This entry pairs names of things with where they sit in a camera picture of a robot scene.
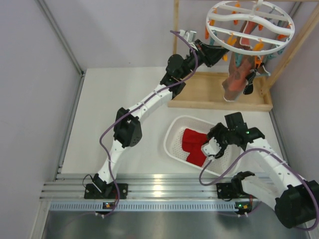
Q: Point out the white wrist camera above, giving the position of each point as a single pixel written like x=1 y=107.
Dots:
x=211 y=148
x=188 y=35

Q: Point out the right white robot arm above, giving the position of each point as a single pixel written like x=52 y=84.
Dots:
x=294 y=200

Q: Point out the black striped sock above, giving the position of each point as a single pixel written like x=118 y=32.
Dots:
x=249 y=86

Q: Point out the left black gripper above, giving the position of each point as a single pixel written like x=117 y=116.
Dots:
x=210 y=54

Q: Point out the white perforated plastic basket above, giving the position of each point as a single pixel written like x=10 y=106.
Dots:
x=173 y=144

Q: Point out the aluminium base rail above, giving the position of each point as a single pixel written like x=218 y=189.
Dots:
x=145 y=193

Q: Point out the orange patterned sock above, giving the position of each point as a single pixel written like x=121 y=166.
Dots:
x=239 y=67

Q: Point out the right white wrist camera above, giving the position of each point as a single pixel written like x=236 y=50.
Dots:
x=211 y=148

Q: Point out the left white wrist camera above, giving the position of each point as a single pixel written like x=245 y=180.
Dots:
x=188 y=35

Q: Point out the wooden hanger stand frame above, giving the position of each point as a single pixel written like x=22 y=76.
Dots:
x=204 y=89

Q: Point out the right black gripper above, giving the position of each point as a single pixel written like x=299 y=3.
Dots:
x=215 y=132

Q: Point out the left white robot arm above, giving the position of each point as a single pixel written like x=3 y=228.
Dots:
x=128 y=123

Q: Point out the white round clip hanger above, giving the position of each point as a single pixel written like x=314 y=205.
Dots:
x=253 y=28

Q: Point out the red sock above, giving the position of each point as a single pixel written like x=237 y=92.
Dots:
x=192 y=142

